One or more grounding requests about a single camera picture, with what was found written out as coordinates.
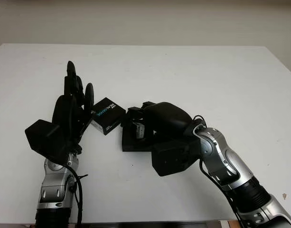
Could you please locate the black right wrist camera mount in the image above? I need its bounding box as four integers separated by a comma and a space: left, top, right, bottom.
151, 139, 201, 177

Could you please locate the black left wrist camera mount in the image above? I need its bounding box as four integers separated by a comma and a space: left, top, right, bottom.
24, 120, 70, 165

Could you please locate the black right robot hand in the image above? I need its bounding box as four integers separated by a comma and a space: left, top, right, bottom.
126, 101, 198, 141

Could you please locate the black box base with insert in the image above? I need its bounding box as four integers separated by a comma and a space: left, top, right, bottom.
121, 118, 158, 152

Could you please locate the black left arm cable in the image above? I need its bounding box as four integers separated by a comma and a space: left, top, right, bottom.
63, 163, 89, 228

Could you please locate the black RealSense box lid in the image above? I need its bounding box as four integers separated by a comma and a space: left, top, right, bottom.
90, 96, 126, 135

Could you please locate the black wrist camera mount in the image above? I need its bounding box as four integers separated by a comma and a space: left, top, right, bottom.
151, 139, 201, 177
24, 120, 70, 165

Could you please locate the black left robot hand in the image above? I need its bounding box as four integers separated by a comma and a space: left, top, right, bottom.
51, 61, 96, 155

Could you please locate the small silver black camera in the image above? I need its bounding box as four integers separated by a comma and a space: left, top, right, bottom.
132, 122, 146, 141

